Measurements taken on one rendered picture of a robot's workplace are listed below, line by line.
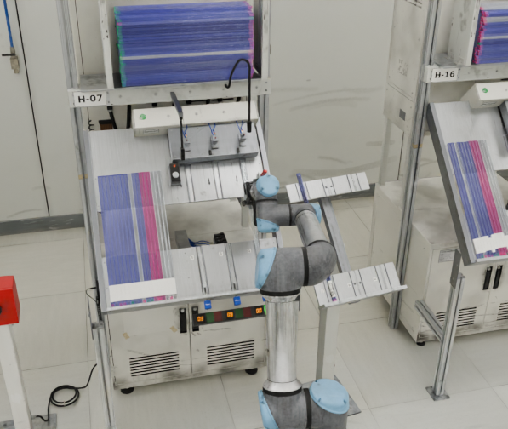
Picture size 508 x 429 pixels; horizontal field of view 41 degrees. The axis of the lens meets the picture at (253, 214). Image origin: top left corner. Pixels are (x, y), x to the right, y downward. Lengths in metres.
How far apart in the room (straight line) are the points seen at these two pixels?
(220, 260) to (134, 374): 0.79
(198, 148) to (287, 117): 1.86
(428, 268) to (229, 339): 0.96
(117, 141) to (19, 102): 1.59
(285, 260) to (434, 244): 1.33
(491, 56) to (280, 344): 1.62
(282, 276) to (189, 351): 1.22
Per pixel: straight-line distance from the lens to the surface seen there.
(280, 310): 1.95
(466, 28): 2.97
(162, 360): 3.06
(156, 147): 2.68
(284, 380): 2.00
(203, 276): 2.53
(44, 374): 3.39
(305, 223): 2.18
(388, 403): 3.18
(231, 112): 2.69
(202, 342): 3.03
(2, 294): 2.59
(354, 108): 4.56
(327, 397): 2.03
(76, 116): 2.69
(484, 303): 3.48
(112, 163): 2.66
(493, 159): 3.06
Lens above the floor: 2.17
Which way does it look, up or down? 28 degrees down
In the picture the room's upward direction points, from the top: straight up
